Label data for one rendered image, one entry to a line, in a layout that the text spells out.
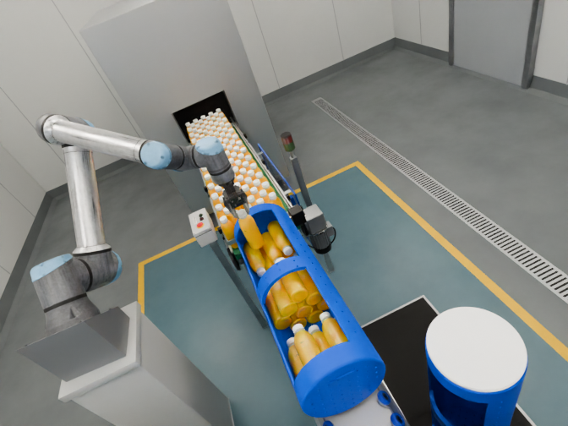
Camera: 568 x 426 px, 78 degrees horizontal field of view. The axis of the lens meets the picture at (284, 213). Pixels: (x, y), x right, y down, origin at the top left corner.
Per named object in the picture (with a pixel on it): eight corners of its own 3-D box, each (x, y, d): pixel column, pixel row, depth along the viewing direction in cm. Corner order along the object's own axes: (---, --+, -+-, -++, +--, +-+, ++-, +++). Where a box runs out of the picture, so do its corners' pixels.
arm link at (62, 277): (34, 314, 133) (17, 270, 134) (73, 299, 149) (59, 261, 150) (59, 301, 128) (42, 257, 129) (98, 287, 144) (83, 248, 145)
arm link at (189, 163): (160, 146, 129) (188, 141, 125) (178, 149, 140) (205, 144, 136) (163, 172, 130) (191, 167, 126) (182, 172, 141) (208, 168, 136)
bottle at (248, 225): (253, 238, 167) (238, 209, 156) (266, 238, 164) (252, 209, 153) (248, 249, 162) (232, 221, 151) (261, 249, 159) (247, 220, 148)
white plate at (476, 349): (438, 296, 125) (438, 298, 126) (415, 367, 110) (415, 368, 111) (532, 322, 109) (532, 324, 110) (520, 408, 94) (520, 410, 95)
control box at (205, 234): (201, 248, 191) (193, 234, 184) (196, 226, 206) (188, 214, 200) (218, 239, 191) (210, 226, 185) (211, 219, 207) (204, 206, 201)
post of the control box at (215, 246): (263, 329, 259) (204, 237, 197) (261, 324, 263) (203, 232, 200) (268, 326, 260) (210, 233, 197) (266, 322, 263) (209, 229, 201)
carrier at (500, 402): (440, 395, 181) (425, 452, 165) (437, 297, 126) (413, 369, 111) (505, 422, 165) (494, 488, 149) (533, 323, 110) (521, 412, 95)
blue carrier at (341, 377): (310, 429, 113) (292, 390, 95) (243, 258, 181) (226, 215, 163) (388, 390, 117) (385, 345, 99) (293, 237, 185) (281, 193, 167)
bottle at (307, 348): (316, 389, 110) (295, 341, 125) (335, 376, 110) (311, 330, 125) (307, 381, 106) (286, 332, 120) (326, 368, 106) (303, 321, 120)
